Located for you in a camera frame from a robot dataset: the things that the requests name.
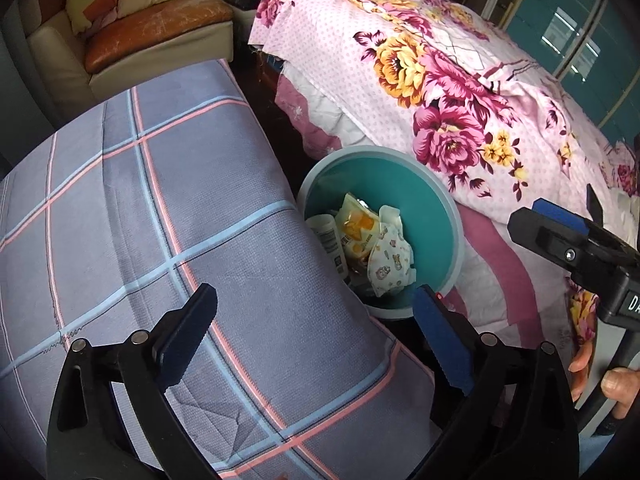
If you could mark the pink floral quilt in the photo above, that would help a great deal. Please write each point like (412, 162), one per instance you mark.
(400, 60)

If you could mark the yellow orange snack packet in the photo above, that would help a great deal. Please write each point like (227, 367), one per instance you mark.
(357, 230)

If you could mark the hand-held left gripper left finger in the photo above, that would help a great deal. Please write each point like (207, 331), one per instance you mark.
(187, 340)

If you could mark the teal trash bin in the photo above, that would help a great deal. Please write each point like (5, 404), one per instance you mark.
(415, 195)

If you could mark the brown beige cushion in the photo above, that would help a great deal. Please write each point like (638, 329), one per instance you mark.
(45, 5)

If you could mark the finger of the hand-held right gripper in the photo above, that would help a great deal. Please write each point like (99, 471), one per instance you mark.
(596, 207)
(560, 217)

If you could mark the orange seat cushion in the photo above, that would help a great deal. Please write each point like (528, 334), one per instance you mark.
(160, 25)

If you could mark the teal cabinet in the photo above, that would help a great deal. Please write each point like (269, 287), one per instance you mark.
(525, 15)

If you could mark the purple plaid blanket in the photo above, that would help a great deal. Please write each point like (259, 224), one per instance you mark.
(150, 235)

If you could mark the person's right hand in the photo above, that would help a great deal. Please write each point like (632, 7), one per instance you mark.
(620, 390)

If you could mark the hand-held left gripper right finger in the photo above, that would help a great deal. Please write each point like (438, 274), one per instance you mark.
(445, 340)

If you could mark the beige sofa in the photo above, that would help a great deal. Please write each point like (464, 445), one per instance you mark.
(60, 60)

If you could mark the white cup dark blue rim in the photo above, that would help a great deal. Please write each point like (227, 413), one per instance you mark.
(330, 240)

